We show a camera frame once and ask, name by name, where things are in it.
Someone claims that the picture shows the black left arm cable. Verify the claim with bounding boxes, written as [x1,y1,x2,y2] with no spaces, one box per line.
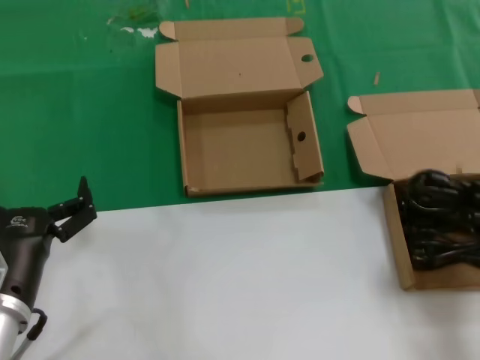
[13,307,49,360]

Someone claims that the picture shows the empty open cardboard box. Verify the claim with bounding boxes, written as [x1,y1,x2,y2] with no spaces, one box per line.
[154,16,326,199]

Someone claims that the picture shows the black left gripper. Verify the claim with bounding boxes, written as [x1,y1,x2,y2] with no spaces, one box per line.
[0,175,99,301]

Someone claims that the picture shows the pile of black power cables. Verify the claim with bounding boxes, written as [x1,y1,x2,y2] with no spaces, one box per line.
[396,179,480,272]

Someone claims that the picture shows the green table mat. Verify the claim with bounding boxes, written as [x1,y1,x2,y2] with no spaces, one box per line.
[0,0,480,219]

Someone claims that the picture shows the open cardboard box with cables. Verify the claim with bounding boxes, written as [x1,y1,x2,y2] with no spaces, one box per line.
[346,88,480,292]

